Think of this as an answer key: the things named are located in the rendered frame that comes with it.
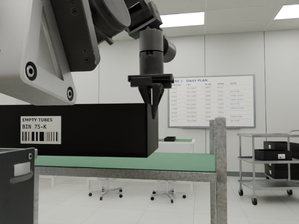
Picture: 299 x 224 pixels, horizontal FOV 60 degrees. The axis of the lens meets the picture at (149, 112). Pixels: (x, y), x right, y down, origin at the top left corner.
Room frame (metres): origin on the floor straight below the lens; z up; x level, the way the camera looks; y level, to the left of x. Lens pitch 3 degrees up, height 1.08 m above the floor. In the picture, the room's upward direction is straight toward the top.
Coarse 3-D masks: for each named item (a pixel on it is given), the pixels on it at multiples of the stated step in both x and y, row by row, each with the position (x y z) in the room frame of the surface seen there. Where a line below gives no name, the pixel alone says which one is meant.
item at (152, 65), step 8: (144, 56) 0.58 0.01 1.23; (152, 56) 0.58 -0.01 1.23; (160, 56) 0.58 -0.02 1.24; (144, 64) 0.58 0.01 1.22; (152, 64) 0.58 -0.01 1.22; (160, 64) 0.58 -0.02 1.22; (144, 72) 0.58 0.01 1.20; (152, 72) 0.58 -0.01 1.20; (160, 72) 0.58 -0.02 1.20; (128, 80) 0.58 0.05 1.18; (152, 80) 0.58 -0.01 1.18
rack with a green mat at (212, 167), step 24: (216, 120) 0.72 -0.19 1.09; (216, 144) 0.72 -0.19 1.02; (48, 168) 0.82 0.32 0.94; (72, 168) 0.80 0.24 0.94; (96, 168) 0.79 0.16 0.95; (120, 168) 0.78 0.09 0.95; (144, 168) 0.77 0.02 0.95; (168, 168) 0.77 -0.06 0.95; (192, 168) 0.77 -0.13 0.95; (216, 168) 0.72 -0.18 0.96; (216, 192) 0.72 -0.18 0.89; (216, 216) 0.72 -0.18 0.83
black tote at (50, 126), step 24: (0, 120) 0.58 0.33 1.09; (24, 120) 0.57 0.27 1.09; (48, 120) 0.56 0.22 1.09; (72, 120) 0.55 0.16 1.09; (96, 120) 0.54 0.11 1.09; (120, 120) 0.54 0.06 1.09; (144, 120) 0.53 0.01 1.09; (0, 144) 0.58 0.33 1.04; (24, 144) 0.57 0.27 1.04; (48, 144) 0.56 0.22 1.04; (72, 144) 0.55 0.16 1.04; (96, 144) 0.54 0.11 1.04; (120, 144) 0.54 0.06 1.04; (144, 144) 0.53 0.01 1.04
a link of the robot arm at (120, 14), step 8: (88, 0) 0.33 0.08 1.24; (96, 0) 0.33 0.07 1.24; (104, 0) 0.32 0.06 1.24; (112, 0) 0.35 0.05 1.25; (120, 0) 0.38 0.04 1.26; (96, 8) 0.33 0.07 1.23; (104, 8) 0.33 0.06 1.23; (112, 8) 0.34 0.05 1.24; (120, 8) 0.36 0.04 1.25; (96, 16) 0.33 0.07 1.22; (104, 16) 0.33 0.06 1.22; (112, 16) 0.33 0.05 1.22; (120, 16) 0.35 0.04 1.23; (128, 16) 0.38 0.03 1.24; (96, 24) 0.34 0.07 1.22; (104, 24) 0.34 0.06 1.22; (112, 24) 0.35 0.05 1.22; (120, 24) 0.35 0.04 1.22; (128, 24) 0.37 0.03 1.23; (104, 32) 0.35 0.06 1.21; (112, 32) 0.36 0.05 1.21; (120, 32) 0.38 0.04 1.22
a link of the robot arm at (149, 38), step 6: (144, 30) 0.58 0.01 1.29; (150, 30) 0.58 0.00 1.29; (156, 30) 0.58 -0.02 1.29; (144, 36) 0.58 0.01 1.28; (150, 36) 0.58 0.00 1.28; (156, 36) 0.58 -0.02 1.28; (162, 36) 0.59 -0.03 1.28; (144, 42) 0.58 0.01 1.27; (150, 42) 0.58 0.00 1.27; (156, 42) 0.58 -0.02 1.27; (162, 42) 0.59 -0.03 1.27; (144, 48) 0.58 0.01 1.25; (150, 48) 0.58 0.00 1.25; (156, 48) 0.58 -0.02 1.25; (162, 48) 0.59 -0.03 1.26; (150, 54) 0.59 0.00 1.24
